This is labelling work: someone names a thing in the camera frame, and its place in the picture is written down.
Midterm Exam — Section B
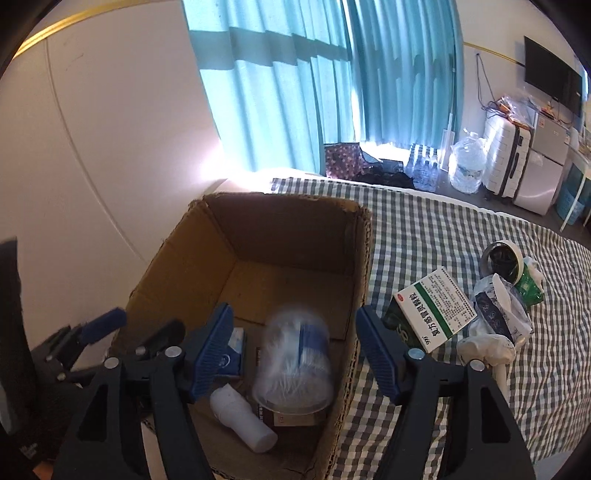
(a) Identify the wall cable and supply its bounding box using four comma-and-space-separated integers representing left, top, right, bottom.
475, 53, 497, 112

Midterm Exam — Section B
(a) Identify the white desk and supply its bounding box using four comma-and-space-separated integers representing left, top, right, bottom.
561, 138, 591, 232

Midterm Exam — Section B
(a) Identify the green packet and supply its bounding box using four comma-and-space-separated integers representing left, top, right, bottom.
515, 258, 546, 305

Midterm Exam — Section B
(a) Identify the brown cardboard box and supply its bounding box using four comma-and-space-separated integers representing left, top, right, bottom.
108, 191, 374, 480

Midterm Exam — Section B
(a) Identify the large clear water jug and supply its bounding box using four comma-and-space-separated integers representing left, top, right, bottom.
449, 131, 488, 195

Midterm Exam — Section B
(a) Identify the green white medicine box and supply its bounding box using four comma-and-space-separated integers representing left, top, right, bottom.
382, 267, 478, 355

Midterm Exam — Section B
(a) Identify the black bag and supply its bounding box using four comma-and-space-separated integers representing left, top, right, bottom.
353, 159, 414, 188

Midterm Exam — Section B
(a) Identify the pack of water bottles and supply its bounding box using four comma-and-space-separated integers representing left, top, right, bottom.
406, 143, 441, 192

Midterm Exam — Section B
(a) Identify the clear plastic bag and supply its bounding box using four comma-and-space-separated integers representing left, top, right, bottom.
496, 95, 541, 127

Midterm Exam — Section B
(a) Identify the teal curtain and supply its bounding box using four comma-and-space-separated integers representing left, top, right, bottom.
182, 0, 465, 176

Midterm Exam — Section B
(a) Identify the floral bag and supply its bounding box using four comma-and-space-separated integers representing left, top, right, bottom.
323, 142, 375, 181

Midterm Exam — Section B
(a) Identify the silver mini fridge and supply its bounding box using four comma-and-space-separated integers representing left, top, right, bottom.
515, 113, 571, 215

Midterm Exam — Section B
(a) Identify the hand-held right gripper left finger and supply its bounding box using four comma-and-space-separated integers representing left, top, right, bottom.
52, 302, 235, 480

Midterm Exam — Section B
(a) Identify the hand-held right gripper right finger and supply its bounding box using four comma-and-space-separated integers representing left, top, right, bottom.
355, 305, 537, 480

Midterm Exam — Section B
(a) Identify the checkered bedsheet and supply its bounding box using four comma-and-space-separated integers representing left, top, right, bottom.
270, 178, 591, 480

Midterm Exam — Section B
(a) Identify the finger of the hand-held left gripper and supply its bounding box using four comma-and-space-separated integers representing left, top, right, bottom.
44, 308, 128, 384
131, 318, 186, 368

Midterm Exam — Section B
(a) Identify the white plastic bottle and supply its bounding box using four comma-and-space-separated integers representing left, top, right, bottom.
210, 387, 279, 454

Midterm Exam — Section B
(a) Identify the clear plastic cotton swab jar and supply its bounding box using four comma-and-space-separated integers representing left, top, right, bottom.
252, 302, 334, 411

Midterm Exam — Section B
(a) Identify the black wall television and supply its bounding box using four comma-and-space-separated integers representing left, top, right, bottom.
524, 36, 583, 118

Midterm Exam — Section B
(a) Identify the white suitcase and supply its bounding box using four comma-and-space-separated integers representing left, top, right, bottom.
482, 115, 534, 204

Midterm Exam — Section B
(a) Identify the flat brown box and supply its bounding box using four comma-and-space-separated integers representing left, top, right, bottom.
253, 404, 326, 428

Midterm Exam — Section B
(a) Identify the white tape roll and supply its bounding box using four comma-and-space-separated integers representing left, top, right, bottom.
480, 240, 526, 284

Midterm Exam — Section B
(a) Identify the small blue white box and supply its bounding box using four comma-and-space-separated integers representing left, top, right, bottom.
217, 327, 247, 377

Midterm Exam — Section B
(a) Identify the white printed plastic bag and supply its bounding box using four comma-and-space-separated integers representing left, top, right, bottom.
468, 273, 534, 347

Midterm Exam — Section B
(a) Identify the white crumpled bundle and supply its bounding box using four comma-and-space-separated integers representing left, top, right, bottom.
457, 335, 517, 388

